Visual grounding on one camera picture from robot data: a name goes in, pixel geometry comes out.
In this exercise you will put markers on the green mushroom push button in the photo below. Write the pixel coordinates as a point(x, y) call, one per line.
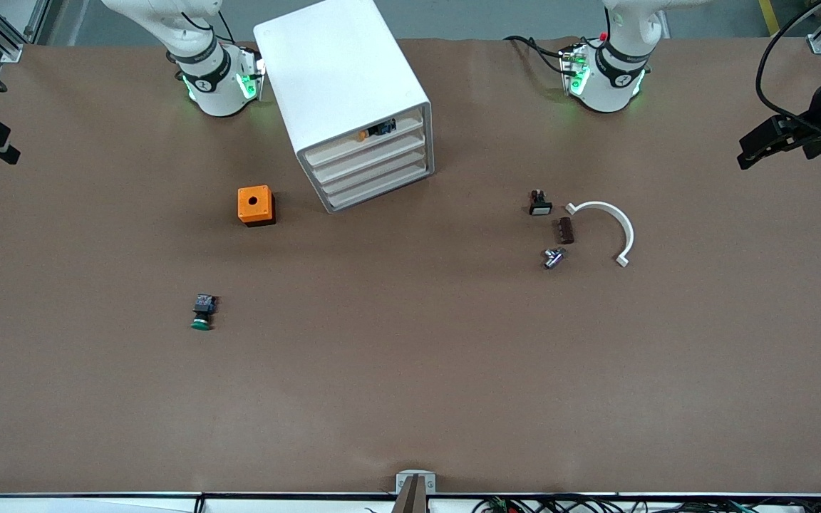
point(203, 310)

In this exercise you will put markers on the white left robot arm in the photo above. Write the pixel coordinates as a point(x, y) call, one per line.
point(606, 92)

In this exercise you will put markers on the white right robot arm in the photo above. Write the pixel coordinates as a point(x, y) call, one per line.
point(218, 92)

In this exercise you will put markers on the white square push button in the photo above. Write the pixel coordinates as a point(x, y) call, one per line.
point(540, 207)

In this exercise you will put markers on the white plastic drawer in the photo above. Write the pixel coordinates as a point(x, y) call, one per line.
point(353, 160)
point(371, 186)
point(364, 172)
point(343, 148)

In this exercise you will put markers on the white drawer cabinet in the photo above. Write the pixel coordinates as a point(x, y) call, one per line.
point(339, 71)

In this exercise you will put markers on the brown cylindrical capacitor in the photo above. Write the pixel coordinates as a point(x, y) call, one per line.
point(565, 231)

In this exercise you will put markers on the chrome angle valve fitting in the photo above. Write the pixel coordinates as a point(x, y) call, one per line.
point(552, 259)

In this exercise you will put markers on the orange box with hole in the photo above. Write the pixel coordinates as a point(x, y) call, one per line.
point(254, 203)

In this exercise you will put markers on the black and blue part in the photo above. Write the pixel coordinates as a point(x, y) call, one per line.
point(382, 129)

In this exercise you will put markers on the white curved plastic bracket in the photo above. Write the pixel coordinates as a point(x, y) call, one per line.
point(628, 235)

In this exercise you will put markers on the grey metal bracket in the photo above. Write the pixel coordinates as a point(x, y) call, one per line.
point(403, 479)

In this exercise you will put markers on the brown narrow post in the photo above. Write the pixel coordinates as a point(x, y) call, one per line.
point(412, 499)

